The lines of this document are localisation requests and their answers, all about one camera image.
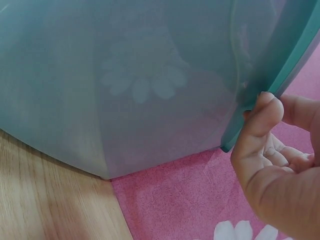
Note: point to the person's right hand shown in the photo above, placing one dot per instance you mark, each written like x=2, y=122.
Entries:
x=272, y=190

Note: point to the teal plastic lid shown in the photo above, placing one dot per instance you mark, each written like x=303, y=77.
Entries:
x=287, y=62

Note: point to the translucent teal plastic container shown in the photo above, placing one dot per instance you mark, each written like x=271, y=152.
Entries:
x=125, y=87

